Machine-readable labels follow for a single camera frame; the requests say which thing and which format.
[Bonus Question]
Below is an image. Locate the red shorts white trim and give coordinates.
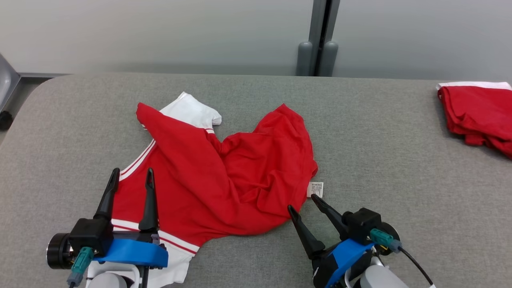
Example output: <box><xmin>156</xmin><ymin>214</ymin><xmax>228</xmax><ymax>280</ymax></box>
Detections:
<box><xmin>436</xmin><ymin>82</ymin><xmax>512</xmax><ymax>160</ymax></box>

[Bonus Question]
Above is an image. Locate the grey partition base rail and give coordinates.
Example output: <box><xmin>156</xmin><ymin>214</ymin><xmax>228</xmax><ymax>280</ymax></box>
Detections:
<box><xmin>18</xmin><ymin>73</ymin><xmax>71</xmax><ymax>79</ymax></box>

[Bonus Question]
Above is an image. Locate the grey partition post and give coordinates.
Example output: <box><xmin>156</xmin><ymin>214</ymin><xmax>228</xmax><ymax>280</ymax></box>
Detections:
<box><xmin>308</xmin><ymin>0</ymin><xmax>342</xmax><ymax>77</ymax></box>

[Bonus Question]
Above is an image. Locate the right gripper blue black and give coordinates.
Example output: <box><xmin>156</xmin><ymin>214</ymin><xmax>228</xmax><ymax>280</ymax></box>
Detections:
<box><xmin>287</xmin><ymin>194</ymin><xmax>401</xmax><ymax>288</ymax></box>

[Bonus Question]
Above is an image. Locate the grey cylindrical stopper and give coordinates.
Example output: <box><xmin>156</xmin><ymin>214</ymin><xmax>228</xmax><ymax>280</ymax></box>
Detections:
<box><xmin>297</xmin><ymin>41</ymin><xmax>314</xmax><ymax>77</ymax></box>
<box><xmin>319</xmin><ymin>41</ymin><xmax>339</xmax><ymax>77</ymax></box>

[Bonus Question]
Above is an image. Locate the right camera cable teal plug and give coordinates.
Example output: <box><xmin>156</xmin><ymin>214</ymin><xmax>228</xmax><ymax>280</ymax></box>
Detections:
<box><xmin>370</xmin><ymin>229</ymin><xmax>436</xmax><ymax>288</ymax></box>

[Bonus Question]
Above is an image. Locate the red white basketball jersey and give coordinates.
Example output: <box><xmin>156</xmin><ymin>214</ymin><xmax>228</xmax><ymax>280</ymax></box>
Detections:
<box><xmin>110</xmin><ymin>91</ymin><xmax>325</xmax><ymax>288</ymax></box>

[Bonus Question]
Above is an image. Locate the left camera cable teal plug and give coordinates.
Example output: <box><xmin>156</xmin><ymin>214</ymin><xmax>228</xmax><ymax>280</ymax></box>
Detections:
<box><xmin>66</xmin><ymin>247</ymin><xmax>95</xmax><ymax>288</ymax></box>

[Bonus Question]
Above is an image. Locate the camera cable teal plug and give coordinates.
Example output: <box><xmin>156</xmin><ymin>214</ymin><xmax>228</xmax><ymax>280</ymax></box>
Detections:
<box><xmin>370</xmin><ymin>229</ymin><xmax>436</xmax><ymax>288</ymax></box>
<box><xmin>66</xmin><ymin>247</ymin><xmax>95</xmax><ymax>288</ymax></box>

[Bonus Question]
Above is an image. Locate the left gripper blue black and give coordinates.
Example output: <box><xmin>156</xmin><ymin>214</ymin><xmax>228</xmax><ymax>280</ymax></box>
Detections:
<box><xmin>47</xmin><ymin>168</ymin><xmax>169</xmax><ymax>270</ymax></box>

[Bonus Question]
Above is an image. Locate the grey metal frame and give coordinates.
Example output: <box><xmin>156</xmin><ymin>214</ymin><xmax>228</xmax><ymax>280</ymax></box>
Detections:
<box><xmin>0</xmin><ymin>53</ymin><xmax>21</xmax><ymax>113</ymax></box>

